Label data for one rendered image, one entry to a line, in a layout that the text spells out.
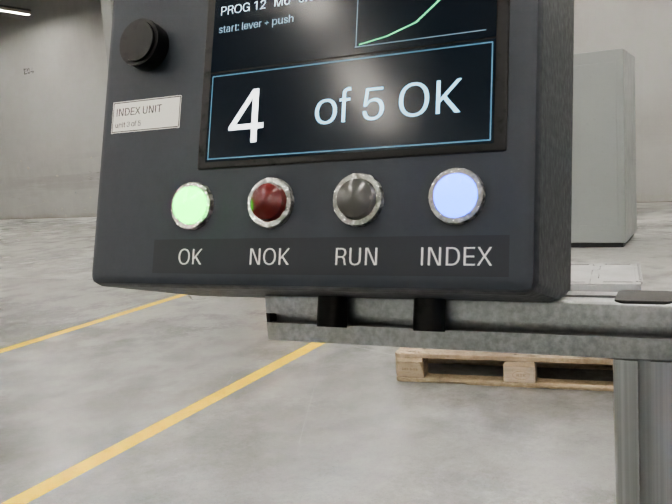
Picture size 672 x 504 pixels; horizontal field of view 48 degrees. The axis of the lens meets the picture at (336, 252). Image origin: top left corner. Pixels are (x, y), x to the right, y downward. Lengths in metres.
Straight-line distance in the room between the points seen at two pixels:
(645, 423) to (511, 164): 0.16
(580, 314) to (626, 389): 0.04
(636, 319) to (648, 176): 12.65
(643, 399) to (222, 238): 0.24
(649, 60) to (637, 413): 12.69
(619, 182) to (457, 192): 7.62
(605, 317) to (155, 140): 0.27
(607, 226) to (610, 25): 5.77
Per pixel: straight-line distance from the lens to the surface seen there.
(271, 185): 0.39
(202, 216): 0.41
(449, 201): 0.35
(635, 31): 13.14
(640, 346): 0.41
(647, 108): 13.04
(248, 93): 0.42
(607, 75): 7.97
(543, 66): 0.37
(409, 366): 3.72
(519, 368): 3.61
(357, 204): 0.36
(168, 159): 0.44
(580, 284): 3.59
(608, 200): 7.97
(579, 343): 0.41
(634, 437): 0.43
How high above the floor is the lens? 1.14
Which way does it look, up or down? 8 degrees down
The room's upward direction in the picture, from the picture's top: 4 degrees counter-clockwise
